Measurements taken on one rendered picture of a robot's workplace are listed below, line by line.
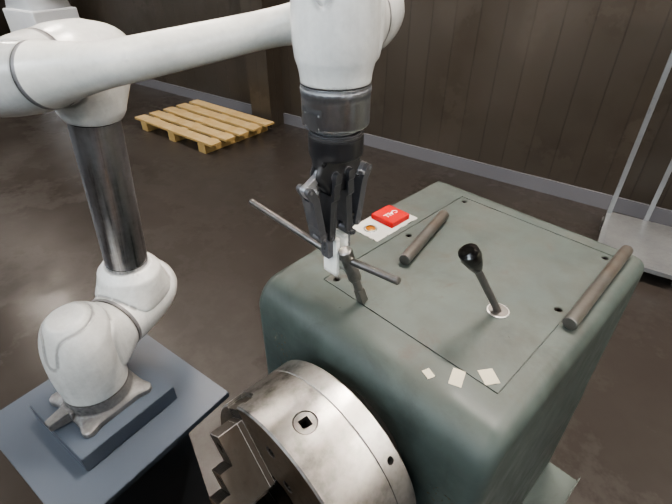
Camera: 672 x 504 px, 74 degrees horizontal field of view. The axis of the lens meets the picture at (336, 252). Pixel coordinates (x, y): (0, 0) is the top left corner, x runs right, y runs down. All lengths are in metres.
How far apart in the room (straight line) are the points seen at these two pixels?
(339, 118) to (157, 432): 0.95
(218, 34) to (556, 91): 3.40
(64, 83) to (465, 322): 0.69
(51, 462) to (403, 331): 0.93
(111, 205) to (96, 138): 0.15
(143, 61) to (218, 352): 1.90
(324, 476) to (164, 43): 0.61
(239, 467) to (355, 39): 0.57
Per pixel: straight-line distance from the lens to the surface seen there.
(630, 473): 2.32
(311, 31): 0.54
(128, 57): 0.73
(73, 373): 1.17
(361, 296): 0.74
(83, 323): 1.13
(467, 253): 0.65
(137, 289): 1.21
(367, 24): 0.55
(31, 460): 1.36
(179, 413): 1.29
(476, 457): 0.63
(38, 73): 0.80
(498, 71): 4.03
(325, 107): 0.56
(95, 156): 1.04
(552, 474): 1.51
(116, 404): 1.27
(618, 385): 2.61
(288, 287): 0.80
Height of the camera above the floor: 1.76
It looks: 35 degrees down
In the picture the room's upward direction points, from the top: straight up
